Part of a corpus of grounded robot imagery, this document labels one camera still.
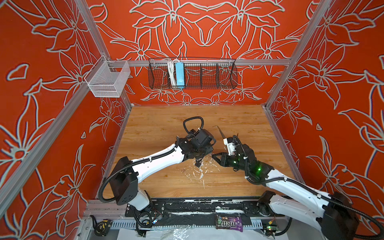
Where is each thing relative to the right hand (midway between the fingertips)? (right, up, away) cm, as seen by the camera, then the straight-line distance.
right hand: (210, 156), depth 76 cm
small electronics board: (+27, -32, -7) cm, 43 cm away
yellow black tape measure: (-51, -30, -10) cm, 60 cm away
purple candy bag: (+7, -29, -7) cm, 31 cm away
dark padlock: (-6, -7, +12) cm, 15 cm away
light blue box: (-17, +47, +14) cm, 52 cm away
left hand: (+1, +5, +2) cm, 5 cm away
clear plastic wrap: (-17, -33, -8) cm, 38 cm away
